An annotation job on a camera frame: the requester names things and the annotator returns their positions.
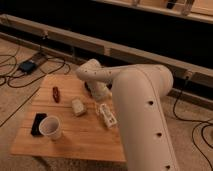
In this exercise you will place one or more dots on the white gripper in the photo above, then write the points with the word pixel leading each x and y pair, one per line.
pixel 99 91

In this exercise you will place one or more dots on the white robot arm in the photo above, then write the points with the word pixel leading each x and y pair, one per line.
pixel 136 93

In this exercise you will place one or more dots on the dark round bowl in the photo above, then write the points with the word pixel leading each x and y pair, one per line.
pixel 87 89

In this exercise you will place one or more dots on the wooden folding table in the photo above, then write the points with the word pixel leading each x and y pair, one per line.
pixel 83 137

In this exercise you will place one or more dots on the white paper cup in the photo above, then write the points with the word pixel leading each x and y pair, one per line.
pixel 51 127

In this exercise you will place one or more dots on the black smartphone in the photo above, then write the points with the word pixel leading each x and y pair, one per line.
pixel 35 126

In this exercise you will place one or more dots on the blue power adapter box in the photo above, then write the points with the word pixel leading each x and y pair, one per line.
pixel 27 67

